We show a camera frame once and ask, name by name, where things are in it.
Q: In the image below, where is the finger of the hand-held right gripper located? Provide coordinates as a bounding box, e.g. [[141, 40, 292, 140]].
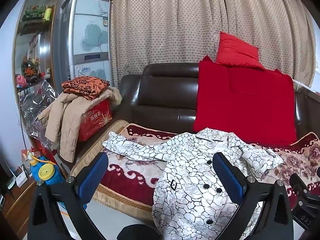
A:
[[289, 173, 311, 200]]

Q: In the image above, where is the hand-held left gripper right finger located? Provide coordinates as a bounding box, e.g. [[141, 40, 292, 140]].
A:
[[212, 152, 294, 240]]

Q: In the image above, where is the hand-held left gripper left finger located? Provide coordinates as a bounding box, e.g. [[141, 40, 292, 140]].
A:
[[27, 152, 110, 240]]

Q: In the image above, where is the white black patterned coat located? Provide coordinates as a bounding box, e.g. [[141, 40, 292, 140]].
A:
[[102, 127, 284, 240]]

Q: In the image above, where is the red floral sofa blanket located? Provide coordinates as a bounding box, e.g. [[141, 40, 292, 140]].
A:
[[70, 120, 320, 220]]

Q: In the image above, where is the blue yellow toy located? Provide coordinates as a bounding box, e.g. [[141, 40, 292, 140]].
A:
[[29, 152, 65, 185]]

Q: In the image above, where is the red cardboard box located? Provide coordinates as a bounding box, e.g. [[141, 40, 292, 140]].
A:
[[77, 99, 113, 142]]

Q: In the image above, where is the beige quilted jacket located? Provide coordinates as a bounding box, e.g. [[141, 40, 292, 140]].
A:
[[37, 87, 122, 163]]

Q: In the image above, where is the white router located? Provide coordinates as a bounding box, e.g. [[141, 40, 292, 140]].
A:
[[6, 169, 28, 189]]

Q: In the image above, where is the low wooden cabinet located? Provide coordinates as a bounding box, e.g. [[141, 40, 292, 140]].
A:
[[0, 177, 38, 230]]

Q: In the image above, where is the large red cushion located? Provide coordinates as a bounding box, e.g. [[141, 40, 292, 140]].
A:
[[193, 56, 298, 146]]

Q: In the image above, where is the clear plastic sheet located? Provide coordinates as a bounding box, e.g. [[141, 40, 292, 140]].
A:
[[19, 79, 60, 150]]

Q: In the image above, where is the orange black patterned cloth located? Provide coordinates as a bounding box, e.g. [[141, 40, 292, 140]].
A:
[[62, 76, 110, 100]]

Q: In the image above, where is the brown leather sofa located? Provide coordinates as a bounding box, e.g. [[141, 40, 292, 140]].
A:
[[111, 62, 320, 142]]

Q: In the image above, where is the red plastic bag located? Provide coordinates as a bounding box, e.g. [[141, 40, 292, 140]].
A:
[[15, 74, 27, 88]]

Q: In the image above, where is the colourful figurine ornament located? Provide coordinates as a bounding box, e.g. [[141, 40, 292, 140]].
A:
[[21, 56, 40, 81]]

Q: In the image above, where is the small red pillow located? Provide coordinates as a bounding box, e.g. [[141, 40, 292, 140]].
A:
[[215, 32, 264, 68]]

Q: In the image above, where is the wooden display shelf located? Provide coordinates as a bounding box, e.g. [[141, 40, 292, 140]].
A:
[[12, 0, 66, 88]]

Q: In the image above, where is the silver floral refrigerator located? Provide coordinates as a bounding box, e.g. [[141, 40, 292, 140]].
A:
[[59, 0, 114, 88]]

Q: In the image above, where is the beige dotted curtain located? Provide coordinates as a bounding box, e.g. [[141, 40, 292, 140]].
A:
[[92, 0, 318, 92]]

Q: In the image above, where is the yellow bottle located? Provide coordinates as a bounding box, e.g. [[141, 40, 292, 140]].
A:
[[43, 5, 54, 20]]

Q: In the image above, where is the green ornament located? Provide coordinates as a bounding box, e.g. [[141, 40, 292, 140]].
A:
[[22, 4, 48, 22]]

